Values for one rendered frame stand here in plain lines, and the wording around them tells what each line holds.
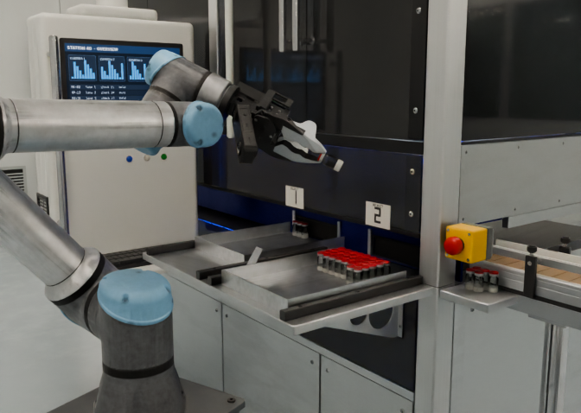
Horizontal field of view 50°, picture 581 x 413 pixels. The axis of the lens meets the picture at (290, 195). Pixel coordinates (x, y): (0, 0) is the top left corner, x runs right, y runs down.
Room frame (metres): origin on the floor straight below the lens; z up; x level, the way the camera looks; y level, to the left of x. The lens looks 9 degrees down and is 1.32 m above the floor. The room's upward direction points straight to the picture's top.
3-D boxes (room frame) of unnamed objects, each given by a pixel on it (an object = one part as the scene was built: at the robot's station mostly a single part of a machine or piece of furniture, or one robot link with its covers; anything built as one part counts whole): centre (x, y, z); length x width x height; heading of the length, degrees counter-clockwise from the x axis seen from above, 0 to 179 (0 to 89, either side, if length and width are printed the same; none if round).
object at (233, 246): (1.73, 0.06, 0.90); 0.34 x 0.26 x 0.04; 127
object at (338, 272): (1.44, -0.12, 0.90); 0.18 x 0.02 x 0.05; 36
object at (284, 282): (1.39, -0.05, 0.90); 0.34 x 0.26 x 0.04; 127
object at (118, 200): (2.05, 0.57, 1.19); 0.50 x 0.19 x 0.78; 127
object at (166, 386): (0.97, 0.25, 0.84); 0.15 x 0.15 x 0.10
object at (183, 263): (1.55, 0.01, 0.87); 0.70 x 0.48 x 0.02; 37
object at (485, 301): (1.34, -0.43, 0.87); 0.14 x 0.13 x 0.02; 127
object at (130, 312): (0.98, 0.26, 0.96); 0.13 x 0.12 x 0.14; 42
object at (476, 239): (1.33, -0.39, 1.00); 0.08 x 0.07 x 0.07; 127
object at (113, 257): (1.87, 0.47, 0.82); 0.40 x 0.14 x 0.02; 127
